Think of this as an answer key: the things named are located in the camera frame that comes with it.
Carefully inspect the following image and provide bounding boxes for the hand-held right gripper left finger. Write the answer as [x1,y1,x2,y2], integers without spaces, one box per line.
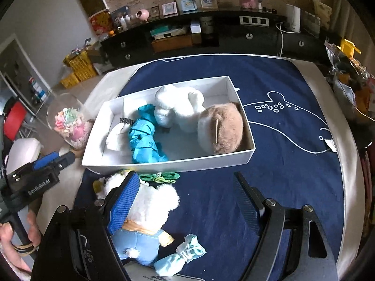
[32,171,139,281]

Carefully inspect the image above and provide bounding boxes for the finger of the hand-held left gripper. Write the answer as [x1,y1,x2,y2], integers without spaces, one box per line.
[58,150,76,166]
[33,152,60,170]

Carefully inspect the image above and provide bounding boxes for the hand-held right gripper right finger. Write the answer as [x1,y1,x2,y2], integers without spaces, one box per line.
[233,172,342,281]

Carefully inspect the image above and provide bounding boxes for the white plush dog blue overalls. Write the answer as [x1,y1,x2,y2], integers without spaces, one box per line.
[97,171,180,265]

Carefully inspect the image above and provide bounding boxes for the white towel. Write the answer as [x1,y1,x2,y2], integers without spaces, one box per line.
[105,120,132,156]

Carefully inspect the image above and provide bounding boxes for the green ribbon bow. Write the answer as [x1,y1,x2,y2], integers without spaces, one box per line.
[138,172,180,184]

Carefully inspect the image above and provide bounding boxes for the teal doll raincoat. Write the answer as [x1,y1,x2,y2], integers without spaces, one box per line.
[128,104,169,164]

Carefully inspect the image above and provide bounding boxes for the white cardboard box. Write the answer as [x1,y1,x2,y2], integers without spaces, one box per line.
[81,75,256,174]

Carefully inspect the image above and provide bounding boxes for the white plush toy brown head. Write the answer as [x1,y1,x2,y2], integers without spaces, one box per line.
[154,84,245,155]

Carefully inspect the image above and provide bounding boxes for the person's left hand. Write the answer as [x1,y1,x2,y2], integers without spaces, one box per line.
[0,209,43,274]

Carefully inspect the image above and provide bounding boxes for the white chair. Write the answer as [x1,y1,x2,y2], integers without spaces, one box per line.
[6,138,44,176]

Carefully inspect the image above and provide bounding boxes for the glass dome with rose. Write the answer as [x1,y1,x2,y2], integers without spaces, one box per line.
[47,93,96,150]

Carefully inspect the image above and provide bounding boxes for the navy printed blanket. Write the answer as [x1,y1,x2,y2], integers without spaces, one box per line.
[73,53,345,281]

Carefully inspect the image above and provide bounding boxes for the red chair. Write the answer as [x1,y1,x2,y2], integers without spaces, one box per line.
[4,101,31,141]

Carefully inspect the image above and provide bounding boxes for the black yellow wrist band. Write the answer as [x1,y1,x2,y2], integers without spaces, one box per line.
[12,241,39,254]

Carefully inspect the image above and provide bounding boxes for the shelf with blue boxes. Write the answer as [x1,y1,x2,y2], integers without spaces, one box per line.
[29,76,49,103]

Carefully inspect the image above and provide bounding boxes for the yellow plastic crate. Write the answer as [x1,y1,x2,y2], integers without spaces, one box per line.
[64,50,91,68]
[73,64,98,80]
[60,73,81,89]

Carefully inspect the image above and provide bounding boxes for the red gift bag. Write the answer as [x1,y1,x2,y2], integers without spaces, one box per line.
[89,10,113,36]

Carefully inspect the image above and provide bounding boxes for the brown wooden box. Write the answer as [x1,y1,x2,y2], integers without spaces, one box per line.
[151,33,194,54]

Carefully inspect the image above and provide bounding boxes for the teal book stack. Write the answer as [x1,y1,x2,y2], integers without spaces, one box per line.
[150,25,188,39]

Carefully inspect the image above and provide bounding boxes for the pink round piggy bank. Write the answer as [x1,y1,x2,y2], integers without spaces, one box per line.
[135,9,151,23]

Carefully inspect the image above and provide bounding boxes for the black long cabinet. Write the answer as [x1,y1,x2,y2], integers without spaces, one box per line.
[100,10,343,65]

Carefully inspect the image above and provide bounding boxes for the white jar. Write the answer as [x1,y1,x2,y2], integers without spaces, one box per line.
[201,16,214,33]

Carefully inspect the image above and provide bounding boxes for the translucent plastic container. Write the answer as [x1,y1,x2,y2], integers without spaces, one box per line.
[302,12,321,36]

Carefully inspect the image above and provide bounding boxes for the white cylindrical air purifier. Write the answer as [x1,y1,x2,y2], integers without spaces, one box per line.
[285,4,301,33]

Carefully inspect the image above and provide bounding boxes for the white power cable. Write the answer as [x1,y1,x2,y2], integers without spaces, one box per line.
[277,22,286,57]

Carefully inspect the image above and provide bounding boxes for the white picture frame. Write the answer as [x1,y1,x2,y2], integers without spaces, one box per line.
[162,2,178,16]

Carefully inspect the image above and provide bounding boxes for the white triple photo frame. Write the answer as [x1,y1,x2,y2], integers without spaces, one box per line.
[240,15,268,26]

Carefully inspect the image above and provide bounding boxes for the blue picture frame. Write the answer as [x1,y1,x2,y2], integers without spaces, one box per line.
[180,0,198,13]

